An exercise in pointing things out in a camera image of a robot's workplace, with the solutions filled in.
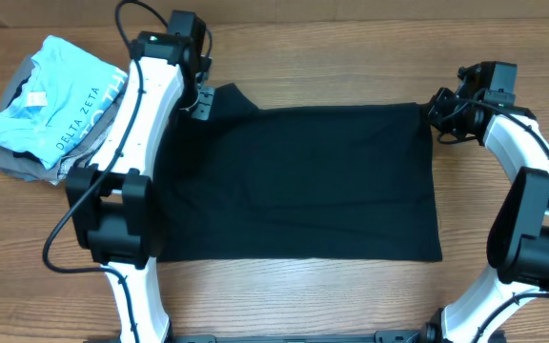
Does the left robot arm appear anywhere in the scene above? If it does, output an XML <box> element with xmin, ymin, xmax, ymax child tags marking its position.
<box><xmin>66</xmin><ymin>10</ymin><xmax>212</xmax><ymax>342</ymax></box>

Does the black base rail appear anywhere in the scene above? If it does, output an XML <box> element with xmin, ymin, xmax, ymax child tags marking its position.
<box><xmin>166</xmin><ymin>331</ymin><xmax>419</xmax><ymax>343</ymax></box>

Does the light blue folded t-shirt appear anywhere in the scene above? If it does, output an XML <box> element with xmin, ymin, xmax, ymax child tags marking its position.
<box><xmin>0</xmin><ymin>35</ymin><xmax>128</xmax><ymax>170</ymax></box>

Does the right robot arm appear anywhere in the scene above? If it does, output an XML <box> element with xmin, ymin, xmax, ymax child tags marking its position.
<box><xmin>412</xmin><ymin>61</ymin><xmax>549</xmax><ymax>343</ymax></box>

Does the grey folded shirt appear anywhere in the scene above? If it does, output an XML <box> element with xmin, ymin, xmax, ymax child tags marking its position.
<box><xmin>0</xmin><ymin>56</ymin><xmax>126</xmax><ymax>185</ymax></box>

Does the black t-shirt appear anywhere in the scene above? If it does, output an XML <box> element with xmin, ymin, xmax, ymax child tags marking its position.
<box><xmin>154</xmin><ymin>84</ymin><xmax>442</xmax><ymax>262</ymax></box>

